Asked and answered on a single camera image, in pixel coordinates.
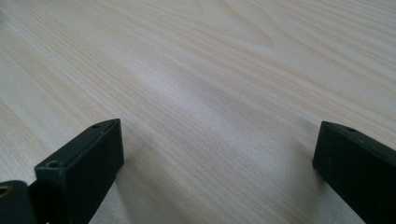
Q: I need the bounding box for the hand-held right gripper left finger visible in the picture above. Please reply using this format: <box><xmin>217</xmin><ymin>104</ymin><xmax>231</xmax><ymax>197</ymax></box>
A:
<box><xmin>34</xmin><ymin>118</ymin><xmax>125</xmax><ymax>224</ymax></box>

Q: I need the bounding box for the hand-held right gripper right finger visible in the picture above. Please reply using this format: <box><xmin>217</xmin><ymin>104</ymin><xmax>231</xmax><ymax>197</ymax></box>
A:
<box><xmin>312</xmin><ymin>120</ymin><xmax>396</xmax><ymax>224</ymax></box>

